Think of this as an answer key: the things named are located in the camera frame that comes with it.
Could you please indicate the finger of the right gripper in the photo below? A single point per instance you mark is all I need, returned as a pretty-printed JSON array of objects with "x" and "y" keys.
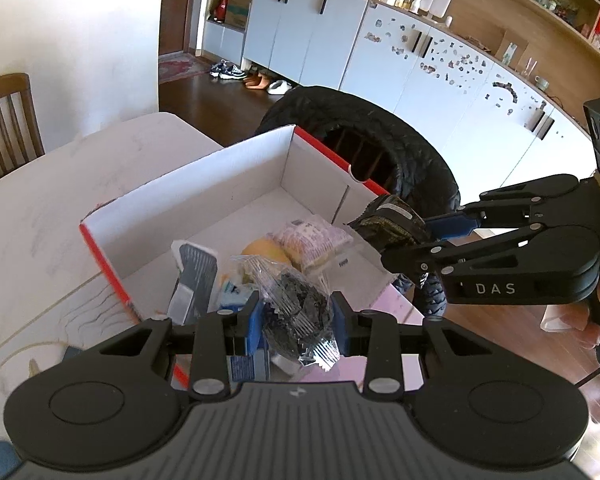
[
  {"x": 502, "y": 208},
  {"x": 569, "y": 250}
]

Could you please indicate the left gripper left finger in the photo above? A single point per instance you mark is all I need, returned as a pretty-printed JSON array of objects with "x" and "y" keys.
[{"x": 208, "y": 373}]

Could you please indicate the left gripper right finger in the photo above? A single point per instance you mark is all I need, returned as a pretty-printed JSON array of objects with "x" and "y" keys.
[{"x": 376, "y": 336}]

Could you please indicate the white grey tissue pack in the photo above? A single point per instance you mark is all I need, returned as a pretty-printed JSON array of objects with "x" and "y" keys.
[{"x": 195, "y": 287}]

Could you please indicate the pink snack packet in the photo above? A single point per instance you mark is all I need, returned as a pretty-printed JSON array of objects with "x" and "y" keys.
[{"x": 311, "y": 243}]

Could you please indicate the blue wet wipes packet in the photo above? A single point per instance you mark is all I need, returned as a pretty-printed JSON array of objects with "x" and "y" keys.
[{"x": 250, "y": 357}]

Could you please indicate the black foil packet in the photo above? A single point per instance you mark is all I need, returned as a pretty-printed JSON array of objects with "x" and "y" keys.
[{"x": 387, "y": 222}]

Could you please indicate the person right hand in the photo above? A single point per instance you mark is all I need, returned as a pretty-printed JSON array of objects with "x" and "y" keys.
[{"x": 575, "y": 320}]

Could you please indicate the black jacket on chair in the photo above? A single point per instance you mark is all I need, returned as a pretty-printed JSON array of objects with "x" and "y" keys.
[{"x": 379, "y": 146}]

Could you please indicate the red cardboard box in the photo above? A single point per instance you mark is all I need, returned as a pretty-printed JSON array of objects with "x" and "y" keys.
[{"x": 223, "y": 202}]

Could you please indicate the sneakers on floor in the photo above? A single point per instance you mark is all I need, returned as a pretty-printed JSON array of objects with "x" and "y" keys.
[{"x": 226, "y": 71}]

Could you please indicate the red patterned door rug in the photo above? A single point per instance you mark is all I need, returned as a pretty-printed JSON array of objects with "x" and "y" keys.
[{"x": 180, "y": 65}]

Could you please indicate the brown wooden chair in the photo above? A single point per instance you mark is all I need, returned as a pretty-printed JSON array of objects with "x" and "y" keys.
[{"x": 20, "y": 137}]

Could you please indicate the cardboard box in cabinet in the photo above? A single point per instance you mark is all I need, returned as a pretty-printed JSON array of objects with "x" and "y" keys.
[{"x": 237, "y": 13}]

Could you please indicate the brown entrance door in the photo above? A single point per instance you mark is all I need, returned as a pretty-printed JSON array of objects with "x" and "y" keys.
[{"x": 174, "y": 30}]

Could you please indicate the white wall cabinet unit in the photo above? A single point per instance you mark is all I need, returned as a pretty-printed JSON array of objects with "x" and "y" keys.
[{"x": 499, "y": 94}]

